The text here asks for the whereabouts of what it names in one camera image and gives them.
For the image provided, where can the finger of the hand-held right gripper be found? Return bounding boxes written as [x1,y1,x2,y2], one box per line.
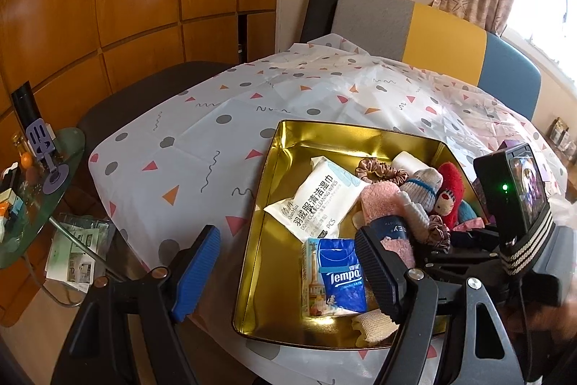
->
[451,231,501,251]
[423,249,503,283]

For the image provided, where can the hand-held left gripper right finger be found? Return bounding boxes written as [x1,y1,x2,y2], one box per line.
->
[354,226,524,385]

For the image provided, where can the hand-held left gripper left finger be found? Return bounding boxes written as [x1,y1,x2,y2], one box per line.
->
[58,225,223,385]

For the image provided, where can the blue plush bunny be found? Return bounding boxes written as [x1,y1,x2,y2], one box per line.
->
[453,200,485,232]

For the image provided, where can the blue pocket tissue packet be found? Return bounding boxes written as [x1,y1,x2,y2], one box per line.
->
[301,237,367,318]

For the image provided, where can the pink striped scrunchie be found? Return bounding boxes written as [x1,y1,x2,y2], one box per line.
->
[425,215,453,254]

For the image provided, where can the white knit sock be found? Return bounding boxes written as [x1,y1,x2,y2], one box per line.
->
[351,307,403,347]

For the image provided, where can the pink fluffy sock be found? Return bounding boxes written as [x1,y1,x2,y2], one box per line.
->
[360,181,418,268]

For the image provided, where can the white wet wipes packet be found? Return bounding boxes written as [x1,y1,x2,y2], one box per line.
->
[264,156,373,242]

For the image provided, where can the white towel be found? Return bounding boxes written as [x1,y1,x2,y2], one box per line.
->
[391,150,436,178]

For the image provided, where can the brown satin scrunchie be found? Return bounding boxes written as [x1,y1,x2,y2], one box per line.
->
[355,158,409,186]

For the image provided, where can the gold tin tray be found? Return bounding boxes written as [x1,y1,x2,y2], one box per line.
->
[232,120,492,350]

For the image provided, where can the purple tissue box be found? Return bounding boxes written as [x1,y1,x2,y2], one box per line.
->
[493,137,564,192]

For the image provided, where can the small brown box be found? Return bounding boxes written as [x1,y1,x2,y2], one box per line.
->
[547,118,577,162]

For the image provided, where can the stack of printed papers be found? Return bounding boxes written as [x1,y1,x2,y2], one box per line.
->
[45,214,115,293]

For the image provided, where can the printed plastic tablecloth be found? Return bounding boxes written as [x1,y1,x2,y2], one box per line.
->
[89,32,564,385]

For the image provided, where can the glass side table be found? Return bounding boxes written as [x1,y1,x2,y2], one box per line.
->
[0,127,149,309]

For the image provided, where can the grey yellow blue chair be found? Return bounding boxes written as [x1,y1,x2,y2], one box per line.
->
[330,0,542,122]

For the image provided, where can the colourful toy blocks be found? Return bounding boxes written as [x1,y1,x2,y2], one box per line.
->
[0,166,28,241]

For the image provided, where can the purple phone stand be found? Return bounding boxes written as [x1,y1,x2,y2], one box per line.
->
[25,119,70,194]

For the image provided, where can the black cylinder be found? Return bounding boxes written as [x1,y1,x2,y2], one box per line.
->
[11,80,42,128]

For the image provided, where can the black rolled mat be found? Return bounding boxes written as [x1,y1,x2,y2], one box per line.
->
[300,0,348,45]

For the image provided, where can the black cable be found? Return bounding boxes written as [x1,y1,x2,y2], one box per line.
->
[516,281,544,385]

